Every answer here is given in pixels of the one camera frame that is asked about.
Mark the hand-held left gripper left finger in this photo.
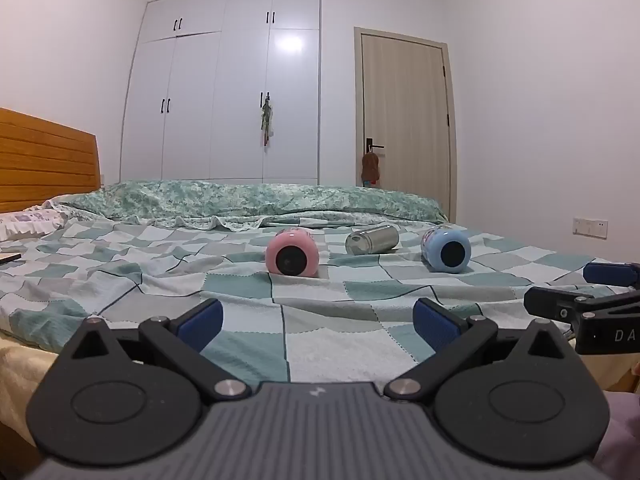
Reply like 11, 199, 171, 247
60, 298, 252, 402

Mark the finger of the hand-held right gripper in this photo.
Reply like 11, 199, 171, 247
583, 260, 640, 291
523, 286, 640, 328

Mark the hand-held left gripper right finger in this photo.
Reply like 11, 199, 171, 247
384, 297, 583, 402

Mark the stainless steel cup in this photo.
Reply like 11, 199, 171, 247
344, 224, 400, 256

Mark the green checked blanket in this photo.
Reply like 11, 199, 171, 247
0, 219, 640, 387

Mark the person's pink clothing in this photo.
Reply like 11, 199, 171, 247
591, 389, 640, 480

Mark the green floral duvet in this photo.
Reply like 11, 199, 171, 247
44, 179, 449, 234

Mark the yellow bed sheet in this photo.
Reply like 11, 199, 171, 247
0, 332, 68, 463

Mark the floral pillow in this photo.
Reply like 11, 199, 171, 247
0, 204, 72, 244

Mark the beige wooden door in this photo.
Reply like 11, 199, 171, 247
353, 26, 459, 224

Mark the green hanging ornament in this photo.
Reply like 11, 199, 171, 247
258, 94, 276, 147

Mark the wooden headboard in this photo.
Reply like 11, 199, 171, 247
0, 107, 103, 214

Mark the white wardrobe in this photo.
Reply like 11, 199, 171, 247
119, 0, 321, 187

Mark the white wall socket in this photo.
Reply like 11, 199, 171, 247
572, 216, 609, 239

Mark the brown bag on door handle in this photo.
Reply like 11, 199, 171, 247
360, 152, 382, 189

